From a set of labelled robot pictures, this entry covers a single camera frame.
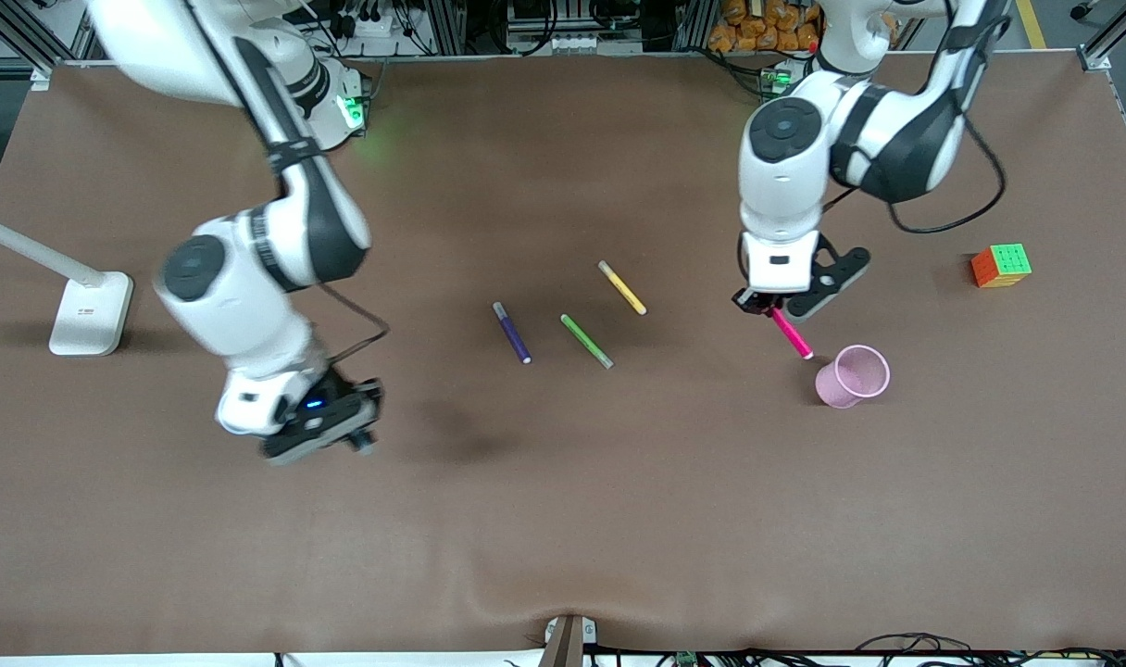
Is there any black cable bundle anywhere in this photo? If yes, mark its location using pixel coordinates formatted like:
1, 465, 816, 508
855, 633, 1126, 667

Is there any green marker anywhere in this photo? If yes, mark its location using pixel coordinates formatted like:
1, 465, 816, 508
559, 313, 615, 371

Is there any purple marker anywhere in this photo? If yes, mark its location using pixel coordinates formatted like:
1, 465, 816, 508
492, 301, 533, 365

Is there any white lamp stand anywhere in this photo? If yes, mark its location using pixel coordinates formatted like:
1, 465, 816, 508
0, 211, 134, 358

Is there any pile of orange objects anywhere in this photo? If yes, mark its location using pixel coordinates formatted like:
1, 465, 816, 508
708, 0, 823, 54

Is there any metal table edge bracket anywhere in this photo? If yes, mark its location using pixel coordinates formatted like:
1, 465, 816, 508
540, 614, 598, 667

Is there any brown table cover mat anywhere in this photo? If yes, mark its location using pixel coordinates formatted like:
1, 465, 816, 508
0, 51, 1126, 657

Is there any colourful puzzle cube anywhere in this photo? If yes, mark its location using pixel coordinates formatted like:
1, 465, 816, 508
970, 243, 1033, 289

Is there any white power strip with plugs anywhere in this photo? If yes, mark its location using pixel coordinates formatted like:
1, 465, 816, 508
332, 0, 407, 40

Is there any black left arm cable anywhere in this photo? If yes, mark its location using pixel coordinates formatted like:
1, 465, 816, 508
882, 109, 1007, 235

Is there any yellow marker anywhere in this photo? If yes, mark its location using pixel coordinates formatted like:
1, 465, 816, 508
597, 260, 648, 317

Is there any pink marker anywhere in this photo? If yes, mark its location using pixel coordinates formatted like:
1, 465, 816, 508
769, 308, 815, 361

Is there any long white socket strip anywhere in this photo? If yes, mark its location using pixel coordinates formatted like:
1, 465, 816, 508
507, 32, 619, 55

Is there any aluminium frame post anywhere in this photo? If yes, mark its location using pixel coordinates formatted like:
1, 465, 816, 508
0, 0, 96, 91
1077, 0, 1126, 73

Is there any pink mesh cup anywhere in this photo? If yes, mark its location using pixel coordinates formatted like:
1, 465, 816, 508
815, 345, 892, 409

